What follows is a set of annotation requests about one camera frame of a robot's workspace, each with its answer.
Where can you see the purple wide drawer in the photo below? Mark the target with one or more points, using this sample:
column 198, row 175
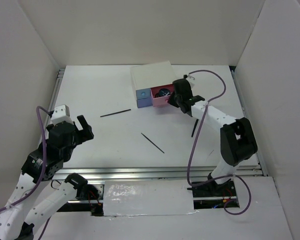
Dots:
column 144, row 102

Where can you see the large black makeup brush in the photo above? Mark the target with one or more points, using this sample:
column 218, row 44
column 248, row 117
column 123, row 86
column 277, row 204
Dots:
column 194, row 128

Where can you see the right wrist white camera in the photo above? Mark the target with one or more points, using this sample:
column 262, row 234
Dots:
column 190, row 79

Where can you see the light blue small drawer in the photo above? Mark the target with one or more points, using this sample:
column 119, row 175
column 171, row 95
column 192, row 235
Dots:
column 142, row 93

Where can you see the thin black brush near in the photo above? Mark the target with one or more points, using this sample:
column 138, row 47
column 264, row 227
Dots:
column 148, row 139

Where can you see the white taped cover plate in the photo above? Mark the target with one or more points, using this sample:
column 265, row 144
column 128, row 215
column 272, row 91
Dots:
column 147, row 198

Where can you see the navy lid powder jar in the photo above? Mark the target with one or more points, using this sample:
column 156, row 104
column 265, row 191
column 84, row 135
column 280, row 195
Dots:
column 163, row 92

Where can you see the white drawer cabinet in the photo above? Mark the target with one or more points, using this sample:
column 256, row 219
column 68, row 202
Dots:
column 151, row 75

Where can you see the thin black brush far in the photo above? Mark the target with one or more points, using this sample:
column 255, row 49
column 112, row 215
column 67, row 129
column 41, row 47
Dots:
column 115, row 113

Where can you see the thin black brush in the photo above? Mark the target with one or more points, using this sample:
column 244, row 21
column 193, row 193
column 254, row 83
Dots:
column 115, row 113
column 148, row 139

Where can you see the pink drawer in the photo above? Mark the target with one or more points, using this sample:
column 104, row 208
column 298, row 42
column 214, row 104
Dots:
column 160, row 101

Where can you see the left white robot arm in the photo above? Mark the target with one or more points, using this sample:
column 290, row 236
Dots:
column 20, row 219

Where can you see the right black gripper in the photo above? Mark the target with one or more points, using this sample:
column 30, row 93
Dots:
column 172, row 101

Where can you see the wrist white camera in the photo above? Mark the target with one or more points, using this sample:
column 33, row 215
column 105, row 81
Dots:
column 61, row 114
column 190, row 79

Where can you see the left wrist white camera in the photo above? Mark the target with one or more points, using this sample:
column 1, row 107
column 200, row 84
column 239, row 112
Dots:
column 61, row 114

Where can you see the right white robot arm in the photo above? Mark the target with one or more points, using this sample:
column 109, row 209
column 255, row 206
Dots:
column 237, row 139

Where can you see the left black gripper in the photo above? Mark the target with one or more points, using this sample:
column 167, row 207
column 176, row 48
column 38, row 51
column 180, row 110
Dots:
column 87, row 129

